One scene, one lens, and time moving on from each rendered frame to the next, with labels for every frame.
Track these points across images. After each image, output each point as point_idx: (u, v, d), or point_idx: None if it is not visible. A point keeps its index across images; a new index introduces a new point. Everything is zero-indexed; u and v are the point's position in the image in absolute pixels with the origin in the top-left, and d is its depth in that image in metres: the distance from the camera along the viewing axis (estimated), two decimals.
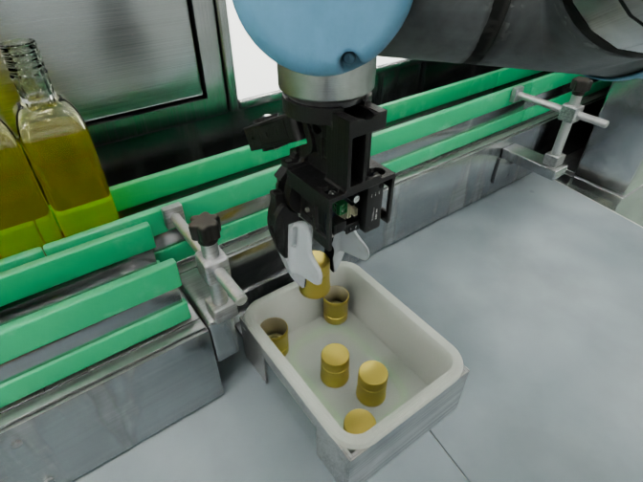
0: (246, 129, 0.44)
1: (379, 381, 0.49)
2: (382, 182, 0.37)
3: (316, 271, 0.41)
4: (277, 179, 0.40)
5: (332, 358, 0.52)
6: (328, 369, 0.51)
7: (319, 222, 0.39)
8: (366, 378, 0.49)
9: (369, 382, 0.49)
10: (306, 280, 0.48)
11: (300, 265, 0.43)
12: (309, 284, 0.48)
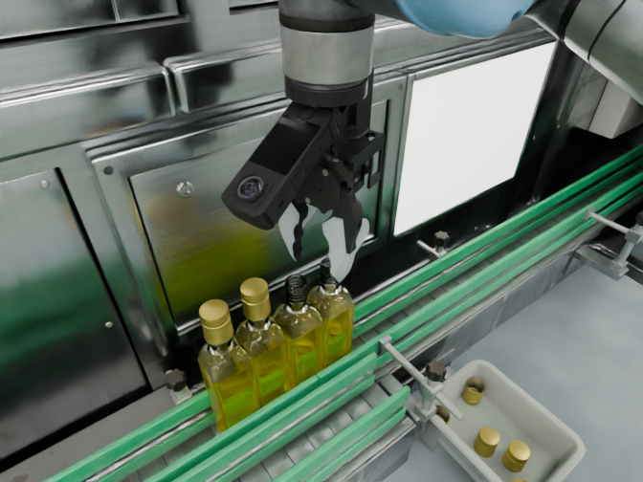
0: (271, 205, 0.34)
1: (525, 456, 0.73)
2: None
3: (365, 222, 0.47)
4: (339, 185, 0.39)
5: (488, 438, 0.75)
6: (486, 447, 0.75)
7: (357, 181, 0.44)
8: (516, 454, 0.73)
9: (519, 457, 0.72)
10: (266, 300, 0.55)
11: (355, 242, 0.46)
12: (268, 301, 0.55)
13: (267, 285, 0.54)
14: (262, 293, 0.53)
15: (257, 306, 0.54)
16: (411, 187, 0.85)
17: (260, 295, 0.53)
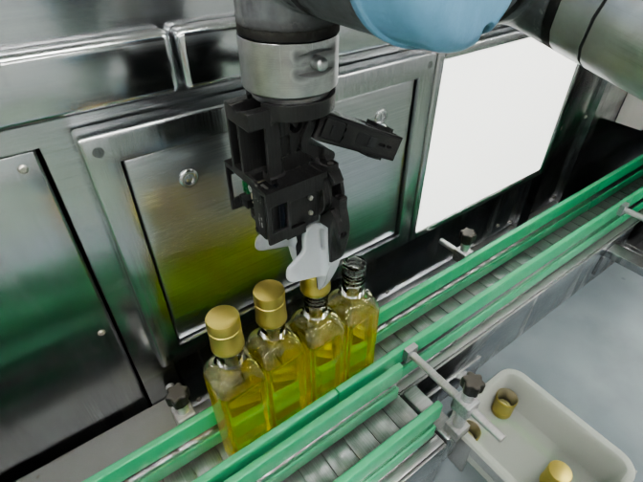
0: None
1: (567, 478, 0.65)
2: (256, 190, 0.35)
3: (258, 236, 0.45)
4: None
5: None
6: None
7: None
8: (557, 476, 0.65)
9: (560, 479, 0.65)
10: (282, 306, 0.47)
11: None
12: (284, 307, 0.48)
13: (283, 288, 0.47)
14: (278, 297, 0.46)
15: (273, 313, 0.47)
16: (436, 180, 0.77)
17: (277, 299, 0.46)
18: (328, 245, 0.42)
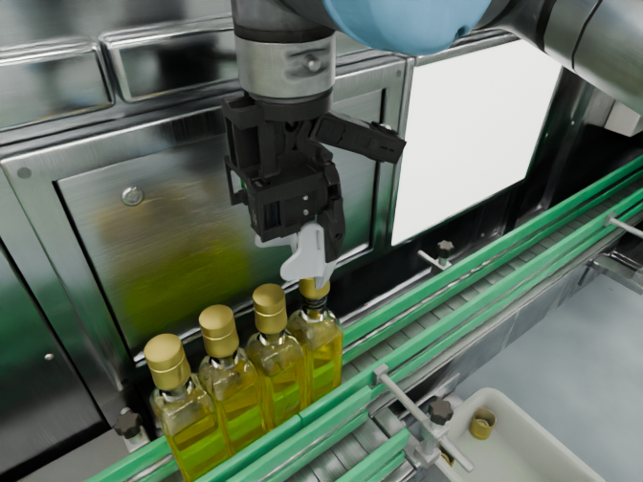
0: None
1: None
2: (249, 187, 0.36)
3: None
4: None
5: (274, 295, 0.46)
6: (282, 305, 0.46)
7: None
8: None
9: None
10: (232, 333, 0.44)
11: None
12: (233, 335, 0.45)
13: (232, 315, 0.44)
14: (226, 325, 0.43)
15: (220, 340, 0.44)
16: (411, 191, 0.74)
17: (223, 327, 0.43)
18: (324, 246, 0.42)
